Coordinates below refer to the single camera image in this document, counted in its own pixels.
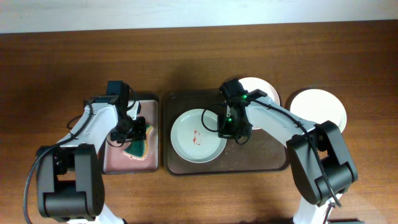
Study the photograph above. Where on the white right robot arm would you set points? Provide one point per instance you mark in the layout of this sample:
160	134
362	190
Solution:
322	166

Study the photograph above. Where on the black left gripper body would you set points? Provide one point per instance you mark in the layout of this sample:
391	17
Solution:
130	130

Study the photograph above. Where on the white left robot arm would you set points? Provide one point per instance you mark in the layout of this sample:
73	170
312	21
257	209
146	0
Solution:
70	186

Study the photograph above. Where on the white plate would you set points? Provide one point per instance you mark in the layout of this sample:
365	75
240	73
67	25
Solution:
319	106

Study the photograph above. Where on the grey-green plate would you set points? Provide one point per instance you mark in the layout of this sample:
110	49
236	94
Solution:
193	139

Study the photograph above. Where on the large brown tray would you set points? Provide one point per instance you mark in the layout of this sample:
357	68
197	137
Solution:
262	153

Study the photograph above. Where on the small black tray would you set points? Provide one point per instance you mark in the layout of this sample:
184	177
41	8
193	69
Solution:
111	156

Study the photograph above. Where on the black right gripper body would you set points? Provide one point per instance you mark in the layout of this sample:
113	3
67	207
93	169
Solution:
229	127

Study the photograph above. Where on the green yellow sponge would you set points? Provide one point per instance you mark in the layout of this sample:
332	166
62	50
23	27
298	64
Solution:
139	149

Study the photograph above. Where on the pink plate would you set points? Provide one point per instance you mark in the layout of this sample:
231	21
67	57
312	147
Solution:
252	83

